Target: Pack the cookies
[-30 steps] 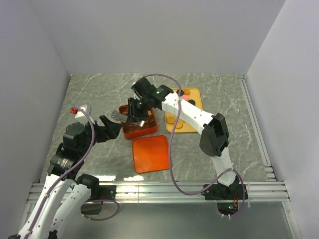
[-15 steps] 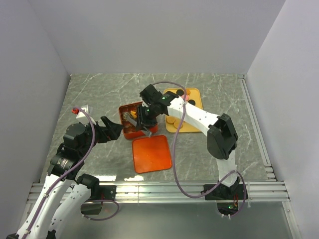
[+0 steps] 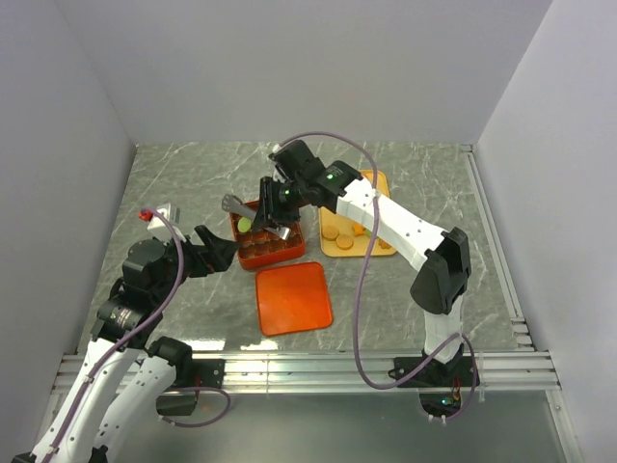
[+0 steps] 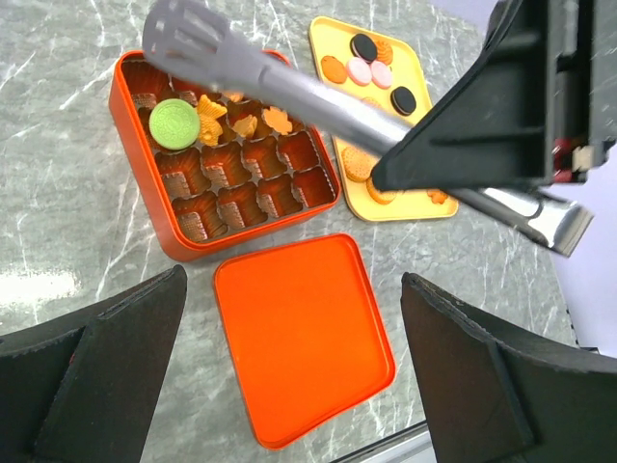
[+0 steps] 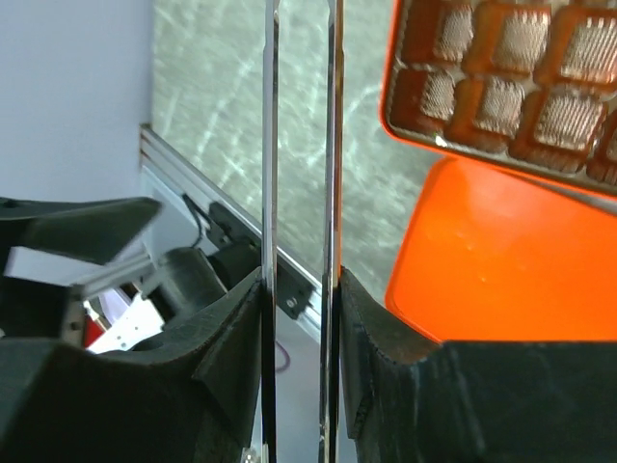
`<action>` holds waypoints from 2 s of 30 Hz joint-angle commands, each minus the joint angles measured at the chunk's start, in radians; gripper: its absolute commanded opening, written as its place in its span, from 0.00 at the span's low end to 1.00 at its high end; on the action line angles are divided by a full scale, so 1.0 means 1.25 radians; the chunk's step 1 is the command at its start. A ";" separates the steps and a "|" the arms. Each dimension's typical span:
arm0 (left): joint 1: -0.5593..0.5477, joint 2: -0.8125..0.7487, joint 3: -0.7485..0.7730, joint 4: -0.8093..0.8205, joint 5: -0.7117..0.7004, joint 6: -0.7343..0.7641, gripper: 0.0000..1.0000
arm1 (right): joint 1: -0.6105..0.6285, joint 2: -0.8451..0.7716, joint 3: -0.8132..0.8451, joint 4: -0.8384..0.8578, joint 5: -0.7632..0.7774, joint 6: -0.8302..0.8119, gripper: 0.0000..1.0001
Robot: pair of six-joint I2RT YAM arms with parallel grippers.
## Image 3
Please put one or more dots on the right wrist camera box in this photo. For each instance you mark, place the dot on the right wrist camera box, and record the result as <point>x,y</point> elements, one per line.
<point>282,164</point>

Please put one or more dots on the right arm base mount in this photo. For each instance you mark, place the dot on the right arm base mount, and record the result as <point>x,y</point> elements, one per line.
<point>458,372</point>

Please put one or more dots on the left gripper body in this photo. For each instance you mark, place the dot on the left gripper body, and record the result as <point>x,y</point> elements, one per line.
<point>198,262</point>

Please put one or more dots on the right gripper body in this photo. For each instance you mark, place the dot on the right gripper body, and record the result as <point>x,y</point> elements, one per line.
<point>281,203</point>

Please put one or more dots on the metal tongs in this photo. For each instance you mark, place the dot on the metal tongs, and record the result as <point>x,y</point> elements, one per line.
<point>233,204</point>

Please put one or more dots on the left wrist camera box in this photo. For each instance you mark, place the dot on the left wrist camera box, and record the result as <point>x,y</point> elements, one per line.
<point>167,216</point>

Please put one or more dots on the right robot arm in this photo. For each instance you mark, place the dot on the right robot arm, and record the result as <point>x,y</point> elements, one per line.
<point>440,258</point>

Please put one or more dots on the green macaron cookie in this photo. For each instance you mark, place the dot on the green macaron cookie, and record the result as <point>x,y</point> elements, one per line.
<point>244,225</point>

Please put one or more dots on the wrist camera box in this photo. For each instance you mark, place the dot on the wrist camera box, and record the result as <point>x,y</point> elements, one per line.
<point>282,164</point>
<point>167,216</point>

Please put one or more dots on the orange swirl cookie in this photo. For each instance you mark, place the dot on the orange swirl cookie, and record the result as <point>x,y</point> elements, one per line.
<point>383,244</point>

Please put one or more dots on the orange cookie tin box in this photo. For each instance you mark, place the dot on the orange cookie tin box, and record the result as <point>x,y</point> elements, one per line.
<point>261,248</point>

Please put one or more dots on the yellow cookie tray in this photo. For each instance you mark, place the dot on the yellow cookie tray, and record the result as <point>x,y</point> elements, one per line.
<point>329,248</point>

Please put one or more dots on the round beige biscuit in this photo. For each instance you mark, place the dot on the round beige biscuit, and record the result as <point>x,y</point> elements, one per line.
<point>344,241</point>
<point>330,233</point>

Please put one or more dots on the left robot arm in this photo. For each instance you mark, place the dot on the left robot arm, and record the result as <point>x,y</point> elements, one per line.
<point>123,372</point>

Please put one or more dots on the orange tin lid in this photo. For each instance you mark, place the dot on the orange tin lid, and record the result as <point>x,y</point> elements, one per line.
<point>292,298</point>

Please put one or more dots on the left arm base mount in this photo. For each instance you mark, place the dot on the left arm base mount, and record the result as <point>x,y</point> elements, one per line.
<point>191,375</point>

